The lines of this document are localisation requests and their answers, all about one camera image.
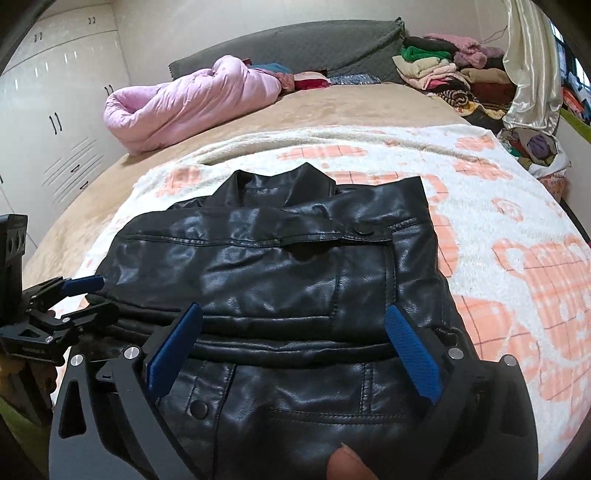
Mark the grey padded headboard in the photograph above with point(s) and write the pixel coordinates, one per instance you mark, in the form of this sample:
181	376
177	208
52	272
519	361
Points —
314	50

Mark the green windowsill cloth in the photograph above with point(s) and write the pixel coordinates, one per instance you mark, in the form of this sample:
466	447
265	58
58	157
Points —
577	124

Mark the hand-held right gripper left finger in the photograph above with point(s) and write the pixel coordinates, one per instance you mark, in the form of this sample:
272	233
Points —
173	346

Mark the teal cloth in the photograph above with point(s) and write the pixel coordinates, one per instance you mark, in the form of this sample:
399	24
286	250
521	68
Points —
274	69

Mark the blue patterned cloth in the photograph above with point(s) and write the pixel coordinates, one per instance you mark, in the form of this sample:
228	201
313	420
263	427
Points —
355	79

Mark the black leather jacket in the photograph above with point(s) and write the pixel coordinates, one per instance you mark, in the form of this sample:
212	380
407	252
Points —
277	267

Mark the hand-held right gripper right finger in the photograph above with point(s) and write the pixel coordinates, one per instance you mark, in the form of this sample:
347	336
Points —
415	355

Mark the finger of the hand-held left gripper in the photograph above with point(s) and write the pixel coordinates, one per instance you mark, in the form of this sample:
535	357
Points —
99	311
85	282

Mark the clothes heap on windowsill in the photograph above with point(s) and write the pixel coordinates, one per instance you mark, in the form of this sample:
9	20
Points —
575	99

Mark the barred window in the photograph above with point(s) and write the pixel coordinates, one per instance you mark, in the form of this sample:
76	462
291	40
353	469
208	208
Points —
577	64

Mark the white bag of clothes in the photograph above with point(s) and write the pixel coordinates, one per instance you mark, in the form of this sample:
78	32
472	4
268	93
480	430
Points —
535	147

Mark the person's right hand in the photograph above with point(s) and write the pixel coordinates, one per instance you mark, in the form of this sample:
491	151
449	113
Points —
348	466

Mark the pile of folded clothes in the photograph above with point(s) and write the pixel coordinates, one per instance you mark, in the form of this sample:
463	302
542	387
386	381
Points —
448	74

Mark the white orange printed blanket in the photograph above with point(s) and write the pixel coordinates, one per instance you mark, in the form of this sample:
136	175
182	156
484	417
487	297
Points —
508	258

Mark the pink quilt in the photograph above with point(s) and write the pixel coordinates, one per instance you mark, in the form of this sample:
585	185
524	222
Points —
184	97

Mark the red pillow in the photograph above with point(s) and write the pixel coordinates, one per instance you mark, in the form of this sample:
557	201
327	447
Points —
311	82

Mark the cream satin curtain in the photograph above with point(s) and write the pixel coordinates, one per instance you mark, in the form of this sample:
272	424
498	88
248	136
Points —
531	69

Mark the beige bed sheet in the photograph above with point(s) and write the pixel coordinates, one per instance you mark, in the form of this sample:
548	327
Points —
92	203

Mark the white wardrobe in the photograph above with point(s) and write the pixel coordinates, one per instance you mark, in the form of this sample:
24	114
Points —
55	106

